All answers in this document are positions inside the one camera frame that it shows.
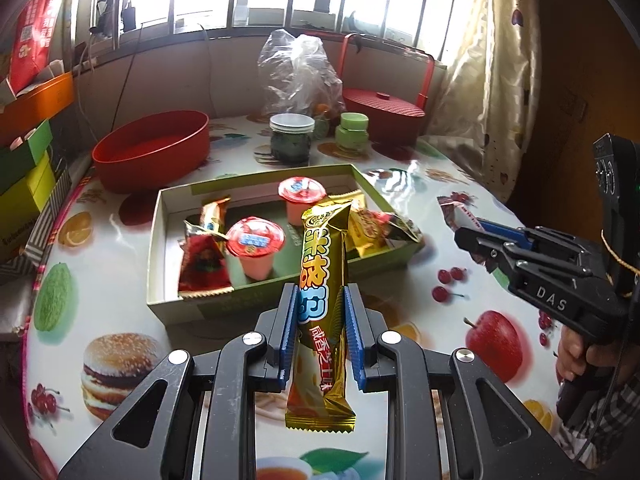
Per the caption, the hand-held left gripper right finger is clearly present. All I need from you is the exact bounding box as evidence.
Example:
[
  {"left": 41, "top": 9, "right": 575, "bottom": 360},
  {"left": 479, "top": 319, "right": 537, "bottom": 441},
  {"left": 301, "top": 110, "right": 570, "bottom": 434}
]
[{"left": 341, "top": 285, "right": 596, "bottom": 480}]

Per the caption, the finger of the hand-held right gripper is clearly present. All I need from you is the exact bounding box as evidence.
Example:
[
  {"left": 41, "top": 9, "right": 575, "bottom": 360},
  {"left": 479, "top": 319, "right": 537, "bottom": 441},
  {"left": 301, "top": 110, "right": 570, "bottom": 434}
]
[
  {"left": 454, "top": 229, "right": 587, "bottom": 282},
  {"left": 475, "top": 218, "right": 596, "bottom": 262}
]

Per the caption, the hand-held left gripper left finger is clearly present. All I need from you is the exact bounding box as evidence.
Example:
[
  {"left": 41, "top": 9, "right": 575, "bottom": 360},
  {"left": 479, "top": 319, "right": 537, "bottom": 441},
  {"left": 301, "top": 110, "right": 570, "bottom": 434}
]
[{"left": 57, "top": 282, "right": 301, "bottom": 480}]

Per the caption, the white red snack packet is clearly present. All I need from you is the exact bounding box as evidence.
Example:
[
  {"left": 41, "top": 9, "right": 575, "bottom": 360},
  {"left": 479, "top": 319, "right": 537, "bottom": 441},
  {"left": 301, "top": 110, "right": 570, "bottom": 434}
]
[{"left": 436, "top": 194, "right": 501, "bottom": 273}]

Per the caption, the long gold snack bar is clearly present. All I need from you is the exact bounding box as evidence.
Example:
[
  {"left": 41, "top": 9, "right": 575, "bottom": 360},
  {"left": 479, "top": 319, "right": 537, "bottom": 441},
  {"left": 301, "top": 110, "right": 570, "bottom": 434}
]
[
  {"left": 284, "top": 192, "right": 368, "bottom": 433},
  {"left": 182, "top": 196, "right": 232, "bottom": 241}
]

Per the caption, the green cardboard box tray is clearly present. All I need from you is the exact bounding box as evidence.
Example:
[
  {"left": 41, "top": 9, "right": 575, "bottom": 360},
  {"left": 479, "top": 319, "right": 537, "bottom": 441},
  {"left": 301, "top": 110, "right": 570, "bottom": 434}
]
[{"left": 146, "top": 162, "right": 426, "bottom": 327}]

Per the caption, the pink jelly cup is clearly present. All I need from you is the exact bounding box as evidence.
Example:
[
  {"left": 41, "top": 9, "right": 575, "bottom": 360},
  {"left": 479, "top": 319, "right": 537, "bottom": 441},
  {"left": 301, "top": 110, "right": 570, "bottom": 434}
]
[
  {"left": 225, "top": 216, "right": 287, "bottom": 282},
  {"left": 277, "top": 176, "right": 328, "bottom": 226}
]

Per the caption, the yellow gold candy packet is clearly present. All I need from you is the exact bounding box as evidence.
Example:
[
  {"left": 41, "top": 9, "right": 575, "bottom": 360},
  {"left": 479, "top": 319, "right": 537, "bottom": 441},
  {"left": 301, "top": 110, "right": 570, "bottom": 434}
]
[
  {"left": 347, "top": 205, "right": 396, "bottom": 258},
  {"left": 377, "top": 210, "right": 426, "bottom": 251}
]

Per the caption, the red triangular snack packet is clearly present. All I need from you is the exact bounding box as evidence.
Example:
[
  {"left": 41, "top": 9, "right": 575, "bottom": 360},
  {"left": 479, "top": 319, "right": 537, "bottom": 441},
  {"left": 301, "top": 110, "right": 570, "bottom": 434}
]
[{"left": 177, "top": 232, "right": 236, "bottom": 301}]

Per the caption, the person's right forearm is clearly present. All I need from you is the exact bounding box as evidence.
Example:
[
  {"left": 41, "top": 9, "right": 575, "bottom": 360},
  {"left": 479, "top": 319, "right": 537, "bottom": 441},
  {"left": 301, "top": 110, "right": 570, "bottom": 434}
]
[{"left": 557, "top": 360, "right": 640, "bottom": 466}]

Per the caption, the person's right hand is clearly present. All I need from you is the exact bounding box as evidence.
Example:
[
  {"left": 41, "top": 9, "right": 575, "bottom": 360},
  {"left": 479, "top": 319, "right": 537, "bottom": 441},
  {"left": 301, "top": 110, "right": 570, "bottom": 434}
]
[{"left": 555, "top": 330, "right": 624, "bottom": 382}]

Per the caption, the cream printed curtain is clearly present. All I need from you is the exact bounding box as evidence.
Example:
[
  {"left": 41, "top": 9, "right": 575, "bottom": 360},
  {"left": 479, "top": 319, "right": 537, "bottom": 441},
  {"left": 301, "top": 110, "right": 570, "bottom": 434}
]
[{"left": 425, "top": 0, "right": 543, "bottom": 201}]

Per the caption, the small green jar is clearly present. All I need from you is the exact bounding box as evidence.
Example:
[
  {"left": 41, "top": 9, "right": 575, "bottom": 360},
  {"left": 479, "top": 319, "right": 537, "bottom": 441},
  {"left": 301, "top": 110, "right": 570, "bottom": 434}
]
[{"left": 334, "top": 111, "right": 371, "bottom": 151}]

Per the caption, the clear jar with white lid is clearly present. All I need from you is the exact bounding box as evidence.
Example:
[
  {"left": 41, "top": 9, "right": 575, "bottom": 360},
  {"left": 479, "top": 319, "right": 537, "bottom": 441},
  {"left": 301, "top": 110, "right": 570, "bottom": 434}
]
[{"left": 269, "top": 113, "right": 315, "bottom": 164}]

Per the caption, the red oval bowl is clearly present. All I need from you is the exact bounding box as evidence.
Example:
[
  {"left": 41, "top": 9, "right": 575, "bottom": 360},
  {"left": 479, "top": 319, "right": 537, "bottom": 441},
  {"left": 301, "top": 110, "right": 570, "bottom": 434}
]
[{"left": 91, "top": 111, "right": 211, "bottom": 195}]

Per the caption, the clear plastic bag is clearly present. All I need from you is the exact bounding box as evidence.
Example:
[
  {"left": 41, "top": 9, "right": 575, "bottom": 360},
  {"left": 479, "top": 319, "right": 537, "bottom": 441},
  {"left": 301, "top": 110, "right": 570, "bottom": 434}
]
[{"left": 256, "top": 29, "right": 347, "bottom": 126}]

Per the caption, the yellow-green box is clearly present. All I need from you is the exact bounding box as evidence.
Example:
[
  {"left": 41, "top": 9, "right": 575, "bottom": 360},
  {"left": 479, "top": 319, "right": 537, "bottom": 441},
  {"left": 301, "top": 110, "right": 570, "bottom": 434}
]
[{"left": 0, "top": 150, "right": 56, "bottom": 261}]

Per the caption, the dark green box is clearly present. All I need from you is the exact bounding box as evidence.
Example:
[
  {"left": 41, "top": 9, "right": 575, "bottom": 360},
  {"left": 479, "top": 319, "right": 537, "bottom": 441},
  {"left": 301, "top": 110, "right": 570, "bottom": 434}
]
[{"left": 0, "top": 120, "right": 53, "bottom": 196}]

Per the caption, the orange box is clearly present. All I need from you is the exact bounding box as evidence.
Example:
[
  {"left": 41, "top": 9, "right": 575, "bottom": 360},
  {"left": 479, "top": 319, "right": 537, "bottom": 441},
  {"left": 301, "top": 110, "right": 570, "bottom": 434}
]
[{"left": 0, "top": 71, "right": 76, "bottom": 148}]

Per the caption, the red paper package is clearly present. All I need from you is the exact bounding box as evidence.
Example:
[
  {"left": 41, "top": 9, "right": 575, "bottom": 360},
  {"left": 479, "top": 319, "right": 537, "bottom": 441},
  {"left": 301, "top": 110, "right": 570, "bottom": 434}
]
[{"left": 7, "top": 0, "right": 81, "bottom": 96}]

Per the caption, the yellow cord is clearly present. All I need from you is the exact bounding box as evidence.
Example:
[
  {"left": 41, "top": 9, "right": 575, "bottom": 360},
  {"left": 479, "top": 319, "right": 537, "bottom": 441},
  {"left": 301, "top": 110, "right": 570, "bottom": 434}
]
[{"left": 600, "top": 229, "right": 640, "bottom": 277}]

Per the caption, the red basket with handle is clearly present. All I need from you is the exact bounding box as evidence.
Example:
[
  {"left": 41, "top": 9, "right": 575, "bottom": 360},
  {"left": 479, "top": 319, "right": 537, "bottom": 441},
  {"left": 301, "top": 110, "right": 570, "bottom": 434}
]
[{"left": 336, "top": 32, "right": 435, "bottom": 146}]

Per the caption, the black cable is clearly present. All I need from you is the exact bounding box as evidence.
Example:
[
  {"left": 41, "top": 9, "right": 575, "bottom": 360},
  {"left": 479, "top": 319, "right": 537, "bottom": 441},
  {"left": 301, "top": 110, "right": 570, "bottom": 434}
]
[
  {"left": 90, "top": 25, "right": 143, "bottom": 146},
  {"left": 202, "top": 27, "right": 218, "bottom": 117}
]

